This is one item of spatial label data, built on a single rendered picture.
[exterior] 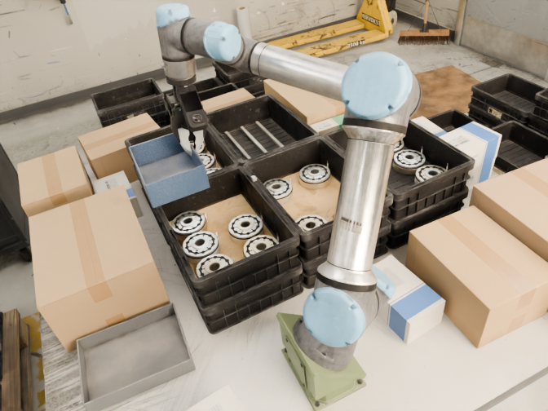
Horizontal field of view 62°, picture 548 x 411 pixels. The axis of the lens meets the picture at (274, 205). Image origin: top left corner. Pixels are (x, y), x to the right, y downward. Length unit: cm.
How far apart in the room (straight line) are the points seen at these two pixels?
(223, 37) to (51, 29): 350
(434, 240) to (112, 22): 367
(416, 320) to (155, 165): 79
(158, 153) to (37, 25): 322
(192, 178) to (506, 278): 80
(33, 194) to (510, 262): 150
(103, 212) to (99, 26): 311
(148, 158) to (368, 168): 68
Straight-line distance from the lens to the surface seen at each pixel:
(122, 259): 129
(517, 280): 124
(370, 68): 82
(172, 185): 112
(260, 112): 188
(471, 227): 135
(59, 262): 138
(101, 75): 457
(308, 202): 144
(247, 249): 127
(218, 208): 147
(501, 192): 142
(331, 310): 85
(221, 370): 124
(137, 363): 132
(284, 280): 125
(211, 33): 101
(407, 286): 126
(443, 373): 124
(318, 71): 102
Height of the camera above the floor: 175
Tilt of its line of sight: 40 degrees down
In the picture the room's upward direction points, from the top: 8 degrees counter-clockwise
